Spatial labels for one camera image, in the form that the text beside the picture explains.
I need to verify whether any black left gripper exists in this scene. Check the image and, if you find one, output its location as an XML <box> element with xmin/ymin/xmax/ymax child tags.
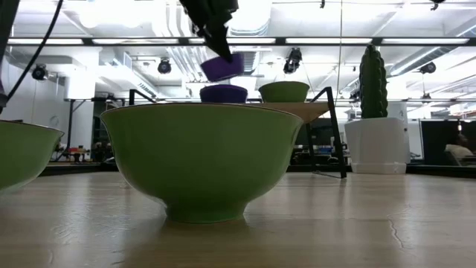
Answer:
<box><xmin>178</xmin><ymin>0</ymin><xmax>239</xmax><ymax>63</ymax></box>

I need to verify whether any purple plastic mini bowl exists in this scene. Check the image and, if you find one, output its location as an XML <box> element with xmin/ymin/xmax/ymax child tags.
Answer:
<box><xmin>199</xmin><ymin>52</ymin><xmax>245</xmax><ymax>83</ymax></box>
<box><xmin>199</xmin><ymin>83</ymin><xmax>249</xmax><ymax>104</ymax></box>

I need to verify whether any green floral mini bowl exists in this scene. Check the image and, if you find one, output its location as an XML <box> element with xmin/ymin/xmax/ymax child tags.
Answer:
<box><xmin>0</xmin><ymin>119</ymin><xmax>65</xmax><ymax>193</ymax></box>
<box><xmin>99</xmin><ymin>103</ymin><xmax>305</xmax><ymax>225</ymax></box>
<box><xmin>258</xmin><ymin>80</ymin><xmax>311</xmax><ymax>103</ymax></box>

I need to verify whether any green cactus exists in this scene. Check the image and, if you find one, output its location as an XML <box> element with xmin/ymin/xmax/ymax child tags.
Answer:
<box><xmin>358</xmin><ymin>43</ymin><xmax>389</xmax><ymax>119</ymax></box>

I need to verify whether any white plant pot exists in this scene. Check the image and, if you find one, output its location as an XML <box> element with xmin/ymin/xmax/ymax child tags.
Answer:
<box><xmin>344</xmin><ymin>117</ymin><xmax>411</xmax><ymax>175</ymax></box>

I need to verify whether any black partition panel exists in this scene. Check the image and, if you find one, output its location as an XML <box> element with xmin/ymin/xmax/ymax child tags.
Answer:
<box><xmin>419</xmin><ymin>118</ymin><xmax>459</xmax><ymax>167</ymax></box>

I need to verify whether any person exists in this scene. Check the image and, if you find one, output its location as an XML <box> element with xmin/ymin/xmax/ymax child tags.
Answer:
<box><xmin>444</xmin><ymin>133</ymin><xmax>476</xmax><ymax>167</ymax></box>

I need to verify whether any black ceiling light rail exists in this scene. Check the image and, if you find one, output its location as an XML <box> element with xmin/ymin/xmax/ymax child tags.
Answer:
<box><xmin>7</xmin><ymin>36</ymin><xmax>476</xmax><ymax>47</ymax></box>

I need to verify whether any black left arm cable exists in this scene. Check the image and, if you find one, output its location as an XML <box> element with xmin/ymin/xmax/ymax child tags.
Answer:
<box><xmin>6</xmin><ymin>0</ymin><xmax>63</xmax><ymax>102</ymax></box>

